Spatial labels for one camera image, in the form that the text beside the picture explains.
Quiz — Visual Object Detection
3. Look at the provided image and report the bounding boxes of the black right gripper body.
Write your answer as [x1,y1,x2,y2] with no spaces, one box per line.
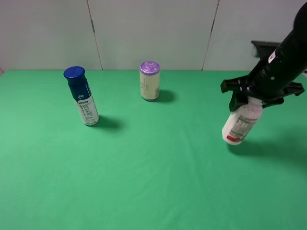
[220,56,305,101]

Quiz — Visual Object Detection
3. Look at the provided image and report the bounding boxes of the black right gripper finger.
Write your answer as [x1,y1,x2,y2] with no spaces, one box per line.
[229,92,248,112]
[262,97,284,108]

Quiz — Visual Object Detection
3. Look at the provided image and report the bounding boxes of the white pink yogurt bottle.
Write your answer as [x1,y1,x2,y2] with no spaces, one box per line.
[222,97,263,145]

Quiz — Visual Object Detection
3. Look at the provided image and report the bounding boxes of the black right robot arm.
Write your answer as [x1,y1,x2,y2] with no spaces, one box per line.
[220,4,307,112]

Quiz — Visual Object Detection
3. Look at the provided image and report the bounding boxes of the purple topped cream can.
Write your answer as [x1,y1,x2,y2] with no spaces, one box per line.
[139,61,160,101]

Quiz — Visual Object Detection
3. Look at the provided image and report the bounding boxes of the green table cloth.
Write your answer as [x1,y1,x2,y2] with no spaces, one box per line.
[0,70,307,230]

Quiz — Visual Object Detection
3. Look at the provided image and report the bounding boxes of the blue capped spray bottle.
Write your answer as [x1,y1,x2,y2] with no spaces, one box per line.
[63,66,99,126]

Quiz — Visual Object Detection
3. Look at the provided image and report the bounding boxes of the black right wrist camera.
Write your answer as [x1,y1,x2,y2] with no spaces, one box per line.
[251,40,280,59]

